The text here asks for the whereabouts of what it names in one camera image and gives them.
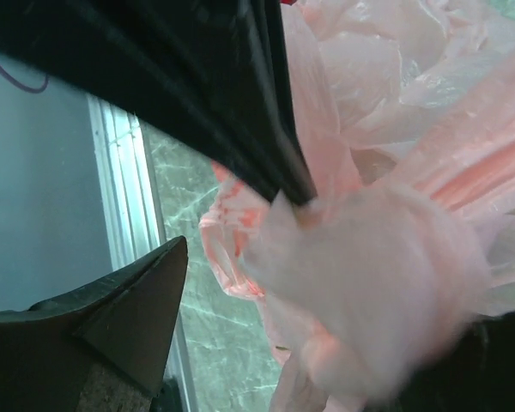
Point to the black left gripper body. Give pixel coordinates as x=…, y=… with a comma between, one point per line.
x=211, y=74

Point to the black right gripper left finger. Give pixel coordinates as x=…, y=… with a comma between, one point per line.
x=101, y=347

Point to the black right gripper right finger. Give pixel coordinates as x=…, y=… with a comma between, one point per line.
x=479, y=375

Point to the pink plastic bag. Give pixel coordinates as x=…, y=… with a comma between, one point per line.
x=405, y=112

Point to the aluminium mounting rail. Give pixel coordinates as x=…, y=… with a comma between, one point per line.
x=130, y=200

